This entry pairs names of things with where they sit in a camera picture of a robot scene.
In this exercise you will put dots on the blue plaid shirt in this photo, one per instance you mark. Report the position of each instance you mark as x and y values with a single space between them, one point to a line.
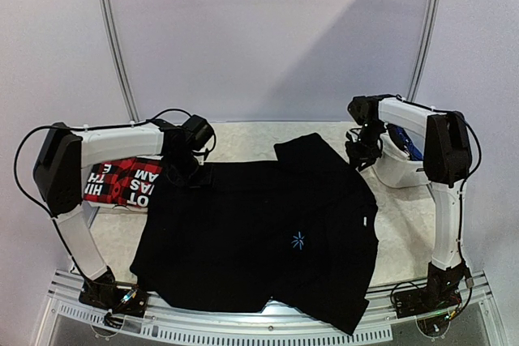
403 142

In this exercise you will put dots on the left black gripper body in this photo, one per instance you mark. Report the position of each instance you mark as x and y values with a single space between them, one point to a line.
187 169

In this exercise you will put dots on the wall metal profile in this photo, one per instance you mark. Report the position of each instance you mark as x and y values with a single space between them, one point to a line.
425 42
116 54

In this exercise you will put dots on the aluminium front rail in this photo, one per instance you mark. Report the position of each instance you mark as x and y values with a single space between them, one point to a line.
66 287

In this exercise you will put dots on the left wall metal profile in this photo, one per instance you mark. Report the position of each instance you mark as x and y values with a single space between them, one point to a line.
116 54

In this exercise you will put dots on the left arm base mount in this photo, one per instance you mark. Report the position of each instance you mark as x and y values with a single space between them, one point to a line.
106 293

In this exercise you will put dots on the black t-shirt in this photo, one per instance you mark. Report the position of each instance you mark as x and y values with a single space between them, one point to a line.
299 229

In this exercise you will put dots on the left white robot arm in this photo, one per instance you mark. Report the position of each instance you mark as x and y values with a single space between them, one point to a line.
67 151

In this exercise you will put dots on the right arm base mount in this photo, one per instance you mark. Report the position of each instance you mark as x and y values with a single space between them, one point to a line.
408 300

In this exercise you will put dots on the perforated metal front panel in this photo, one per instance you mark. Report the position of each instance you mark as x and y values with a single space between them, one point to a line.
70 323

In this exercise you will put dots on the white laundry basket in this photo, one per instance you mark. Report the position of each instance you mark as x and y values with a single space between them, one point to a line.
394 168

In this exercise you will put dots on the right wall metal profile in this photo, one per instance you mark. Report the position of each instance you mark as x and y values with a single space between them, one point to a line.
425 42

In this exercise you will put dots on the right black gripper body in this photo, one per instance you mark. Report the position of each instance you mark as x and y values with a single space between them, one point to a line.
361 151

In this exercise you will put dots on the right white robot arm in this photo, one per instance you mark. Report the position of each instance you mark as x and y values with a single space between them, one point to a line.
446 161

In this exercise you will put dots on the red plaid folded shirt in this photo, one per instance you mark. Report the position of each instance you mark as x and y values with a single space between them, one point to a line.
126 183

